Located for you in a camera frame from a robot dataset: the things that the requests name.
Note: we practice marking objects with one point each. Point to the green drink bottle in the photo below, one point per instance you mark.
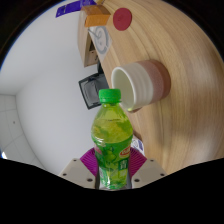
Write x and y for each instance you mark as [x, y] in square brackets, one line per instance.
[111, 143]

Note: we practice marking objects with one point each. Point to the black mesh office chair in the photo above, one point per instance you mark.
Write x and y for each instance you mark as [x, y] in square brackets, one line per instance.
[91, 90]

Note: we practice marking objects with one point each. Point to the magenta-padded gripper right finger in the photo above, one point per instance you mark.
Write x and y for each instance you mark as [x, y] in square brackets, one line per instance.
[148, 172]

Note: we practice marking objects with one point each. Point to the small orange-brown box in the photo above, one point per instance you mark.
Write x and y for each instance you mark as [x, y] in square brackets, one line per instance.
[96, 16]

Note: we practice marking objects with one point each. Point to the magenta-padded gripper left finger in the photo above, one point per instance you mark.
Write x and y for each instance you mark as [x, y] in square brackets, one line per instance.
[76, 172]

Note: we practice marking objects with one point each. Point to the purple standing pouch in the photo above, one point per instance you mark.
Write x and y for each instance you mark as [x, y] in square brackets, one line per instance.
[71, 8]

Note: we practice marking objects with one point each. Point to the flat round red coaster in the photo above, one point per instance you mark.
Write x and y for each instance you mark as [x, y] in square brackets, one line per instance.
[122, 19]

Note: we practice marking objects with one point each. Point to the white and brown mug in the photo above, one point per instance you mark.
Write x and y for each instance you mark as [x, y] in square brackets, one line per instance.
[143, 83]

